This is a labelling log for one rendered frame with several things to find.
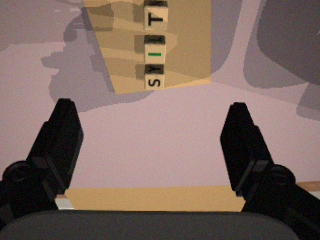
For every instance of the tan flat mat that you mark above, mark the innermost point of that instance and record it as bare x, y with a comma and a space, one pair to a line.
118, 27

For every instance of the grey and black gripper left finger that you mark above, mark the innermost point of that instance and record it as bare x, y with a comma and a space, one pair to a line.
31, 185

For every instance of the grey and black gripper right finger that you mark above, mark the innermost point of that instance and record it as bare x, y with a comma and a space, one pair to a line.
268, 189

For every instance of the tan letter block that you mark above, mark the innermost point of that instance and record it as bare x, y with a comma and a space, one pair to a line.
154, 49
155, 14
154, 77

